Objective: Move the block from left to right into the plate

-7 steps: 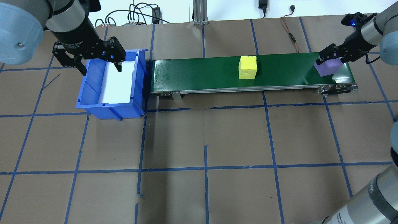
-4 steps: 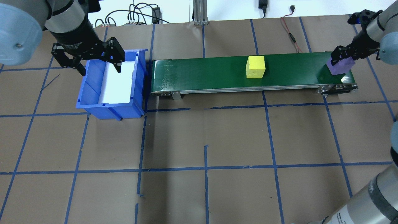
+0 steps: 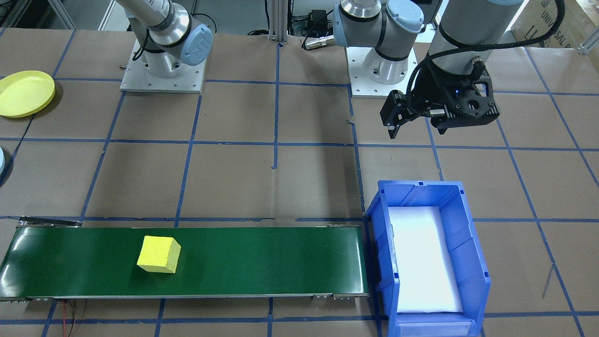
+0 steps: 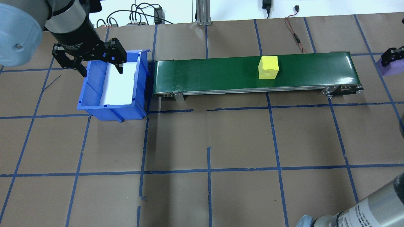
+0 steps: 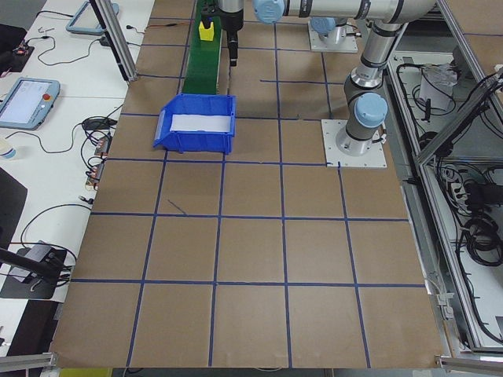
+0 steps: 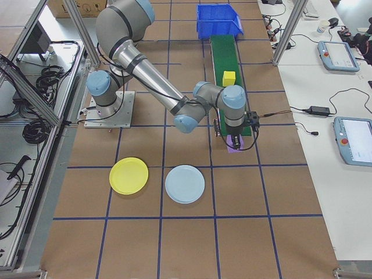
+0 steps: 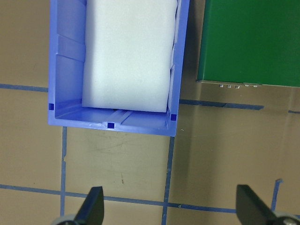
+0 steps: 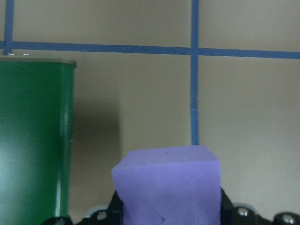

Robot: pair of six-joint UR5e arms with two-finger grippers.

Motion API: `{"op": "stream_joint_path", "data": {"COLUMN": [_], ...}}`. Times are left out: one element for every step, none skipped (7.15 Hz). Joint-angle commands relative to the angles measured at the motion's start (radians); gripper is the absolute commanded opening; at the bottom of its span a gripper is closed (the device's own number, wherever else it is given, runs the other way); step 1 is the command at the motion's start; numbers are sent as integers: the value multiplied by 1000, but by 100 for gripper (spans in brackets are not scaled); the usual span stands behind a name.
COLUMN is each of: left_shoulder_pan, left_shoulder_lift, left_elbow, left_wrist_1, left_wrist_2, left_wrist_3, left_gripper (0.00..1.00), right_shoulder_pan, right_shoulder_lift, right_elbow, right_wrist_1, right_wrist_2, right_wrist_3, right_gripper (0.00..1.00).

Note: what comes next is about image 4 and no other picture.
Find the purple foam block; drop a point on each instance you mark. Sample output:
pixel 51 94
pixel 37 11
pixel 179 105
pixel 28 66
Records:
pixel 391 71

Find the green conveyor belt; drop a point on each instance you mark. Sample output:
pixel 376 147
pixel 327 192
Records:
pixel 214 74

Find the black plug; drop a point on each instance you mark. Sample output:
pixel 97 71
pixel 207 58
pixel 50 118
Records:
pixel 267 4

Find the blue plastic storage bin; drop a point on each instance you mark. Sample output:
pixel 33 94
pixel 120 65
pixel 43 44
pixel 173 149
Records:
pixel 94 110

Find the yellow foam block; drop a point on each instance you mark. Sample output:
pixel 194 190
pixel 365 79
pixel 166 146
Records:
pixel 268 67

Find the aluminium frame post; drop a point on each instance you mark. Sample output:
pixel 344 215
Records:
pixel 203 12

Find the black power adapter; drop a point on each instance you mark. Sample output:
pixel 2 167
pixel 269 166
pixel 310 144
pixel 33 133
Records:
pixel 158 14

